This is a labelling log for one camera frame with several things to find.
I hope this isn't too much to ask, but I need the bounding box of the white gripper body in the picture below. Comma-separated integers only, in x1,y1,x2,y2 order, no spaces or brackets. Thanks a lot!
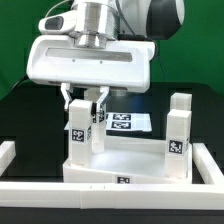
27,35,155,93

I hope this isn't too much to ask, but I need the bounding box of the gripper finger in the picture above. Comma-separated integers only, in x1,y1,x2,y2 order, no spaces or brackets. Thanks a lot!
91,86,110,115
60,83,74,111

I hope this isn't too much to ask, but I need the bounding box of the white desk top tray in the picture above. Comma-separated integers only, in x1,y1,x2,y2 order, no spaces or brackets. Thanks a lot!
63,136,192,184

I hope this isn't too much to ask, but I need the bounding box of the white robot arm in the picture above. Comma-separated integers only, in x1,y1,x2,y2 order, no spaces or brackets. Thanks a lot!
26,0,185,112

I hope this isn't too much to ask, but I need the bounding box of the black marker plate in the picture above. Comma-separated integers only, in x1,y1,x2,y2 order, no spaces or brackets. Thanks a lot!
100,112,152,132

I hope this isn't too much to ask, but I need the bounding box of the white U-shaped fence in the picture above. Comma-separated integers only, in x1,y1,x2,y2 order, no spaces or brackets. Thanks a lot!
0,143,224,210

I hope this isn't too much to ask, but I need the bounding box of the black cable bundle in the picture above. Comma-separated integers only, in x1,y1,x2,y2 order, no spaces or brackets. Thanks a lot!
12,75,31,90

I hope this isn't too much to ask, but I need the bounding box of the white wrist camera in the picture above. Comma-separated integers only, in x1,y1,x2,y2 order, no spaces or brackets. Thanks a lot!
38,14,76,35

